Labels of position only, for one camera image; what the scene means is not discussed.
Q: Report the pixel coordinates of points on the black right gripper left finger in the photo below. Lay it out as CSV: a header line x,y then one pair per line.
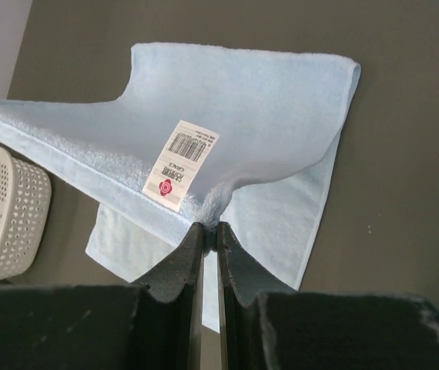
x,y
151,323

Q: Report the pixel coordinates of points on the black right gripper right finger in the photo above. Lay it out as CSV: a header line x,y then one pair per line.
x,y
266,324

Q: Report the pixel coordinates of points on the light blue towel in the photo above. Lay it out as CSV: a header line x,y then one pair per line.
x,y
200,134

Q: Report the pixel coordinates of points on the white perforated plastic basket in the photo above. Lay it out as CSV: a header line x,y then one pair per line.
x,y
25,194

